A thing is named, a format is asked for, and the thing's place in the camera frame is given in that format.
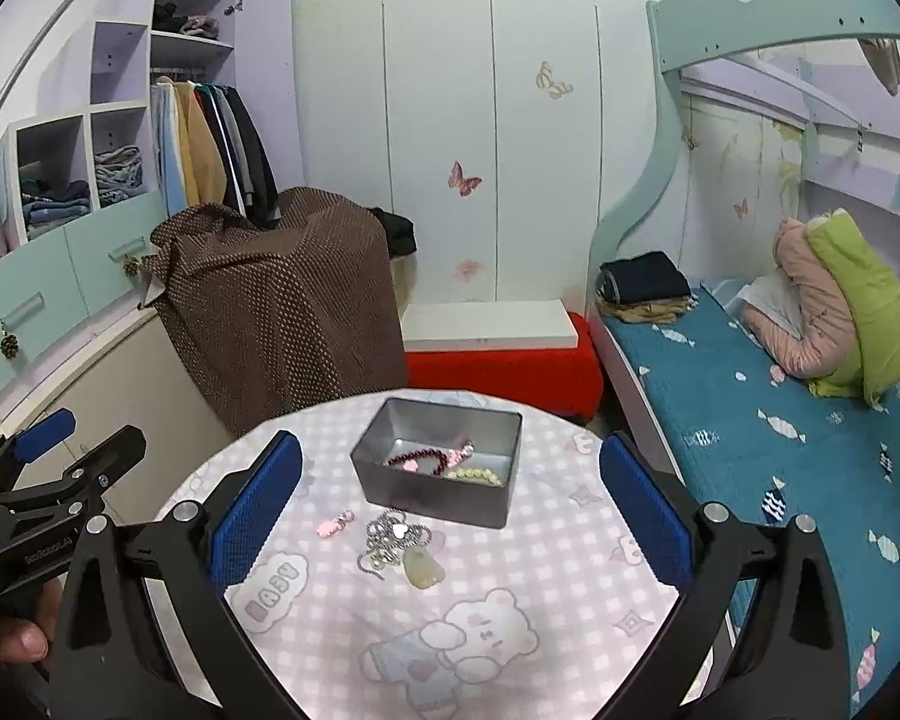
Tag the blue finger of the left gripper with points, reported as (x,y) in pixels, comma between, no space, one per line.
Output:
(90,464)
(41,434)

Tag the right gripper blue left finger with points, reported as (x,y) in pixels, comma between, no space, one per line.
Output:
(111,659)

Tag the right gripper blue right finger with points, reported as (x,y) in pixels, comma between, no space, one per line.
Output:
(791,657)

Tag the pale jade pendant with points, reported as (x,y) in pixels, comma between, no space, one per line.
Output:
(421,569)

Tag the person's left hand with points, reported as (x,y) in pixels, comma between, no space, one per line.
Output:
(27,634)

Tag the pine cone ornament left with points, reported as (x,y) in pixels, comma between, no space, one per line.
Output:
(9,346)

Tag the pine cone ornament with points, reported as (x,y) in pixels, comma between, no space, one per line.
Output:
(131,266)
(9,346)

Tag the white base cabinet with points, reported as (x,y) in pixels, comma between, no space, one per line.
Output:
(127,374)

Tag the teal drawer cabinet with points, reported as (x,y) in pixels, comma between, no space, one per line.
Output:
(58,282)

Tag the pine cone ornament right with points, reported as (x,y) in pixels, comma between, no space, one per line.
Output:
(131,266)

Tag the teal patterned mattress sheet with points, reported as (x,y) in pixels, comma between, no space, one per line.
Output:
(770,450)

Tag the folded jeans in shelf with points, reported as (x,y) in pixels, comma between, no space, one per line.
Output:
(45,208)

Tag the pink checked tablecloth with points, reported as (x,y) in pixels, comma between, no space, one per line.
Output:
(543,618)

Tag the brown dotted cloth cover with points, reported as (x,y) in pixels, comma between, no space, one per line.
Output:
(272,320)

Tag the lilac stepped shelf unit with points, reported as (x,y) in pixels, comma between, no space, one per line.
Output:
(94,94)

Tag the green pillow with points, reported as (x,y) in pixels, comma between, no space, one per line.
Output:
(872,292)

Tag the pink puffer jacket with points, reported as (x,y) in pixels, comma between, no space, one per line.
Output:
(827,346)

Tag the red storage bench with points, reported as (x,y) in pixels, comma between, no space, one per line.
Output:
(567,382)

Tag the hanging clothes row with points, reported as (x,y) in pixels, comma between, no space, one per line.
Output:
(209,151)

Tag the white pillow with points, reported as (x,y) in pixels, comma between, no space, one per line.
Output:
(776,295)

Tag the grey metal tin box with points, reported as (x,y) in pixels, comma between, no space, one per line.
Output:
(449,462)

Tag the folded dark clothes stack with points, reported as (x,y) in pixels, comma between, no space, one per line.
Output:
(643,289)

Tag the white board on bench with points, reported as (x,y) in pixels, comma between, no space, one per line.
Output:
(487,326)

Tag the pink butterfly sticker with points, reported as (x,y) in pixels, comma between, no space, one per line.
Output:
(462,184)

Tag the white wardrobe doors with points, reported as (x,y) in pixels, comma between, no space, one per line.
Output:
(392,92)

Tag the beige butterfly sticker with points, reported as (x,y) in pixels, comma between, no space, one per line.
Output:
(545,81)

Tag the teal bunk bed frame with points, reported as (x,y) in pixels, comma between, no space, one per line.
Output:
(711,47)

